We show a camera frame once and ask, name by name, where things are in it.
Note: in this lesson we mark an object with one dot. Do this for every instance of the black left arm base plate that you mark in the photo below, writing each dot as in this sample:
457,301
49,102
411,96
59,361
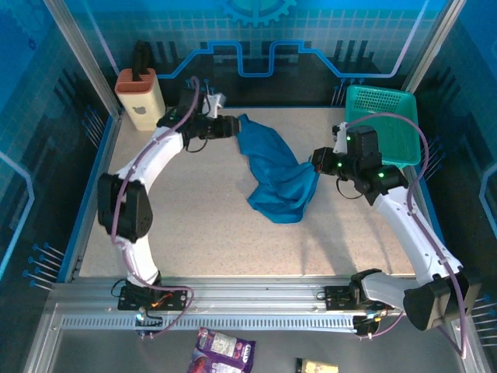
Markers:
132,297

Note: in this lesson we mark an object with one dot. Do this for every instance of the purple snack bag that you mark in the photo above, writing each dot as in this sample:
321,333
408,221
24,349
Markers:
221,349

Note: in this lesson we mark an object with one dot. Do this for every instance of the beige snack packet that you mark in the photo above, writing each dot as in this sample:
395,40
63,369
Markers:
316,366

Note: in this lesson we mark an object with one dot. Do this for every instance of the cream knife block orange lid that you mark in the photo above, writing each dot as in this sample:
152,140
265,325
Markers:
141,103

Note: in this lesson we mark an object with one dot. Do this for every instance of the blue t-shirt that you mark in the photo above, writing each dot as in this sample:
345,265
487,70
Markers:
272,175

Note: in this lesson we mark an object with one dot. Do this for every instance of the teal plastic basket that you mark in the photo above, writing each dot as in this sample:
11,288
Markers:
388,124

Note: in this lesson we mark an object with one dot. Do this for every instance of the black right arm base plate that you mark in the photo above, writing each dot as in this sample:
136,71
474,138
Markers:
338,297

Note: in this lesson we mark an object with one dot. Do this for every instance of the aluminium frame post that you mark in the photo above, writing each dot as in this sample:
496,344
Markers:
83,58
431,46

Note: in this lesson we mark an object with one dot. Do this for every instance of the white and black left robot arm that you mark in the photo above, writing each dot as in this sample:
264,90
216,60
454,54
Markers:
136,264

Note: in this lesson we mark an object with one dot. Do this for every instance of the aluminium frame rail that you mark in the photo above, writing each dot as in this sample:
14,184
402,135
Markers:
252,289

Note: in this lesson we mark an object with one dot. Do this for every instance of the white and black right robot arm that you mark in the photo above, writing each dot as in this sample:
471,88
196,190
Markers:
400,221

